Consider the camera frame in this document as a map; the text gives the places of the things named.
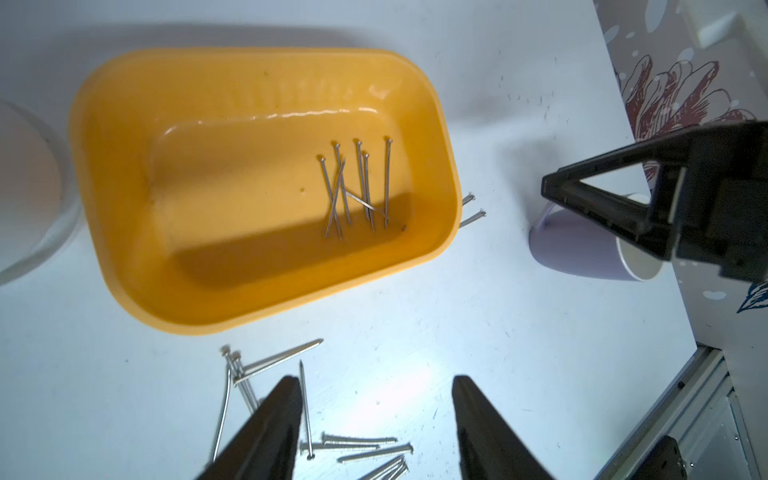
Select purple ceramic mug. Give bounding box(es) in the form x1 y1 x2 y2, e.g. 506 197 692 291
529 202 663 282

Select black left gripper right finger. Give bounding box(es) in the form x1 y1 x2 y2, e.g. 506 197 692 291
452 375 552 479

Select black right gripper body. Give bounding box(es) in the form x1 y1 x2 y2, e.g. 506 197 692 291
649 121 767 282

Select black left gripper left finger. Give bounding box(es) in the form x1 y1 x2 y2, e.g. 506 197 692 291
200 376 303 480

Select white utensil holder cup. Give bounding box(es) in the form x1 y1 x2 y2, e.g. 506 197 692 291
1 99 82 285

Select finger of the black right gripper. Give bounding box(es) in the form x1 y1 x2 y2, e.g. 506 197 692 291
540 122 751 262

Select yellow plastic storage box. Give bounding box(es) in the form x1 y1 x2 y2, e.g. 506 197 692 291
69 47 461 335

